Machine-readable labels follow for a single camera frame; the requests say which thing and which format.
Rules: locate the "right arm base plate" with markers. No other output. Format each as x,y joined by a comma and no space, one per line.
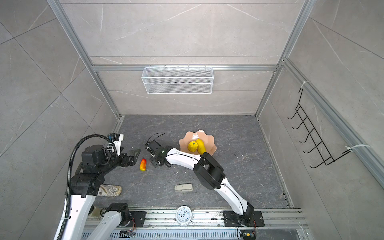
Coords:
252,219

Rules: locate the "long yellow fake fruit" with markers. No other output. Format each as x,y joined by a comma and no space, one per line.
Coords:
201,146

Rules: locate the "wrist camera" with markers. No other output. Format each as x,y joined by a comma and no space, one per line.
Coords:
117,141
154,148

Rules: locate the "white analog clock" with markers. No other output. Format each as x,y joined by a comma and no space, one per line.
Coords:
184,216

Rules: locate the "round yellow fake lemon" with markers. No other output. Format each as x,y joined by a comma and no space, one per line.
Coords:
193,146

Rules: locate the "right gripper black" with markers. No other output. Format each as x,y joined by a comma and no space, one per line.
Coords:
155,164

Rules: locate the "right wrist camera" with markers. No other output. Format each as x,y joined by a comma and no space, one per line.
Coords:
154,148

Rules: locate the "black wall hook rack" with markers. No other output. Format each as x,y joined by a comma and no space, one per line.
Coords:
313,136

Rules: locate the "pink wavy fruit bowl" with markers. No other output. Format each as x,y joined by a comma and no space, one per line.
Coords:
208,140

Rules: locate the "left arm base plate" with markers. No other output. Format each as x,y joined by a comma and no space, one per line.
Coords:
136,219

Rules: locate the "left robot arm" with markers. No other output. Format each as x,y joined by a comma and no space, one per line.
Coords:
84,187

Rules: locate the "white wire mesh basket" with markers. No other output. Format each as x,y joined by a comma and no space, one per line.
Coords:
178,80

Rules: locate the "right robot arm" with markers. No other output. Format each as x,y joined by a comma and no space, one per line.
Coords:
211,175

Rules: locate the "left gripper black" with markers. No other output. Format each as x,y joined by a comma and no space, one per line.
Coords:
131,159

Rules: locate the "red orange fake fruit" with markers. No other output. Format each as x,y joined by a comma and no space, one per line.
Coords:
143,165

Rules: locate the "crumpled beige cloth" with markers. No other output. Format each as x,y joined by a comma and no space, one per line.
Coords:
109,191

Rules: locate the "beige stapler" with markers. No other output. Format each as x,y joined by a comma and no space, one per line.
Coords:
183,188

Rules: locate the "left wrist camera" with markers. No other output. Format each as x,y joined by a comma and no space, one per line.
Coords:
117,141

